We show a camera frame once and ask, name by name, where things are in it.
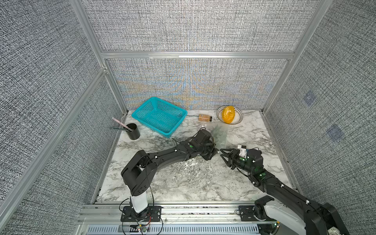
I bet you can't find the patterned ceramic plate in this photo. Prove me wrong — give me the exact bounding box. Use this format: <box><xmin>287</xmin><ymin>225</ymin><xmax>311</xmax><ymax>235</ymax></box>
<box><xmin>216</xmin><ymin>106</ymin><xmax>244</xmax><ymax>125</ymax></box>

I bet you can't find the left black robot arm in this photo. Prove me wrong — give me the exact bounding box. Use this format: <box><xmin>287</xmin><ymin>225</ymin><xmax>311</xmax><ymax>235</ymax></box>
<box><xmin>120</xmin><ymin>128</ymin><xmax>216</xmax><ymax>214</ymax></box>

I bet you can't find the aluminium front rail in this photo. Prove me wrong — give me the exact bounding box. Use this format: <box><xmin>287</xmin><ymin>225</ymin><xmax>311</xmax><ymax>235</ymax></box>
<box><xmin>74</xmin><ymin>203</ymin><xmax>328</xmax><ymax>235</ymax></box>

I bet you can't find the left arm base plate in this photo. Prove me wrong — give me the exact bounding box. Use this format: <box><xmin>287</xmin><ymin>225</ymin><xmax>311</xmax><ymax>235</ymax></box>
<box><xmin>120</xmin><ymin>206</ymin><xmax>162</xmax><ymax>222</ymax></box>

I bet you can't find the orange fruit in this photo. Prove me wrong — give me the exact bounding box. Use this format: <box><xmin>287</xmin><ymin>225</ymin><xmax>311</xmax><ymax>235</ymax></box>
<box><xmin>222</xmin><ymin>106</ymin><xmax>236</xmax><ymax>124</ymax></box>

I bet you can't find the small brown glass bottle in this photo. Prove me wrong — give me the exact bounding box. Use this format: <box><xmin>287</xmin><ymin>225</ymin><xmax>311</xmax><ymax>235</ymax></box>
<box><xmin>198</xmin><ymin>114</ymin><xmax>212</xmax><ymax>122</ymax></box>

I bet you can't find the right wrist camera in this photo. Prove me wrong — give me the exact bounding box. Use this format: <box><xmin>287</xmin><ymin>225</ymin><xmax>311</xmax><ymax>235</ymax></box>
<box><xmin>238</xmin><ymin>145</ymin><xmax>247</xmax><ymax>158</ymax></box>

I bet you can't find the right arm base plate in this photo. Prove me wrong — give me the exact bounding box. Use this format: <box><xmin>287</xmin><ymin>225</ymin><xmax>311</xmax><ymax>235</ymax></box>
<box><xmin>237</xmin><ymin>205</ymin><xmax>277</xmax><ymax>223</ymax></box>

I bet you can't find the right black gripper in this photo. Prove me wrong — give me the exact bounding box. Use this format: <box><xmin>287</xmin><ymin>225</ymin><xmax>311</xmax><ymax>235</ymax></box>
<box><xmin>220</xmin><ymin>148</ymin><xmax>255</xmax><ymax>177</ymax></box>

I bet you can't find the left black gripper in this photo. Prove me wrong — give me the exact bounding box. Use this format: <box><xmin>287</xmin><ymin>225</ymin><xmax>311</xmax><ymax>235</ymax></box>
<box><xmin>197</xmin><ymin>139</ymin><xmax>220</xmax><ymax>161</ymax></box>

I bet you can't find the teal plastic basket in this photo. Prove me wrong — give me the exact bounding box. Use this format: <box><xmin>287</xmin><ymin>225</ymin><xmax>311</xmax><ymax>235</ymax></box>
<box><xmin>132</xmin><ymin>97</ymin><xmax>188</xmax><ymax>138</ymax></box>

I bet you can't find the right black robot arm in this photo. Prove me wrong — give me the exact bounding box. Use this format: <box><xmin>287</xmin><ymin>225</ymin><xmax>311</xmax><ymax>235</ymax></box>
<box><xmin>220</xmin><ymin>146</ymin><xmax>349</xmax><ymax>235</ymax></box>

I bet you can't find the black pen cup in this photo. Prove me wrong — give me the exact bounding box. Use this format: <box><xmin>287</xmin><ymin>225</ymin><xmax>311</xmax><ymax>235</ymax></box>
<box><xmin>126</xmin><ymin>123</ymin><xmax>141</xmax><ymax>140</ymax></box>

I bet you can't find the clear zip-top bag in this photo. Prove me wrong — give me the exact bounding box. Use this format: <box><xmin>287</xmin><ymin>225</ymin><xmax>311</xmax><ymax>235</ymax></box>
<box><xmin>205</xmin><ymin>122</ymin><xmax>228</xmax><ymax>149</ymax></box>

